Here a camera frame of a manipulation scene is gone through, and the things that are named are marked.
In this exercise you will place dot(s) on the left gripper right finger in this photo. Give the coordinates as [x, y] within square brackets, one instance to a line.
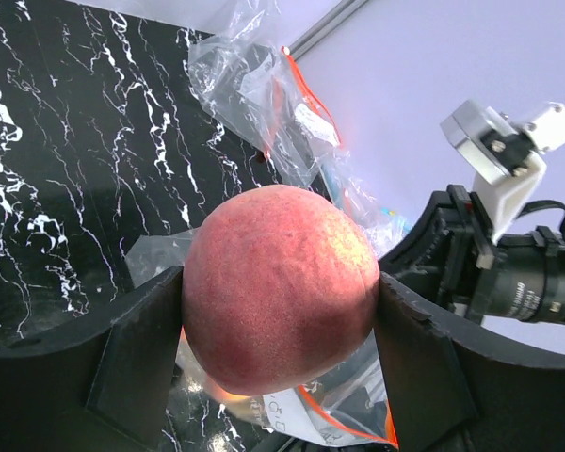
[455, 386]

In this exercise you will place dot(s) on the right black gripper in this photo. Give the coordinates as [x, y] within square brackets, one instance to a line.
[444, 254]

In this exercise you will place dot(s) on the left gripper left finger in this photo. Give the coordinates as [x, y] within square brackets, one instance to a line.
[100, 382]

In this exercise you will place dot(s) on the clear bag orange zipper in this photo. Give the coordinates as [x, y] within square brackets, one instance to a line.
[345, 407]

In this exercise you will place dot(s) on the orange-red peach top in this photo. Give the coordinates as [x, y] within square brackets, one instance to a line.
[279, 287]

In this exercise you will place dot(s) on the clear bag blue zipper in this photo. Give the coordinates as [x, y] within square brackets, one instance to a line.
[362, 207]

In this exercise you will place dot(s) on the clear bag pile upper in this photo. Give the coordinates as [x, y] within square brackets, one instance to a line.
[247, 80]

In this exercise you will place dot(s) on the black marble mat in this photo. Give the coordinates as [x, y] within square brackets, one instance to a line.
[102, 141]

